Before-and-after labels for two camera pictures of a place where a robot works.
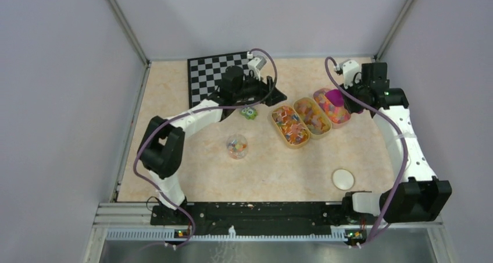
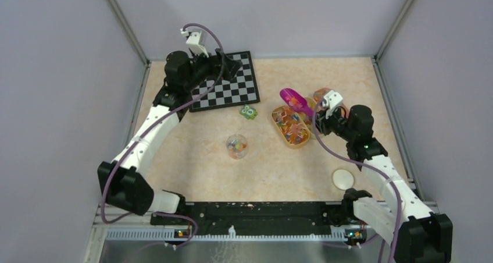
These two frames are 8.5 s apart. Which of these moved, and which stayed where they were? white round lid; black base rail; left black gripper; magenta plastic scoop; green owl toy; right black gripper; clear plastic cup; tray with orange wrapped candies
Moved: right black gripper; magenta plastic scoop; left black gripper
Stayed: white round lid; green owl toy; tray with orange wrapped candies; clear plastic cup; black base rail
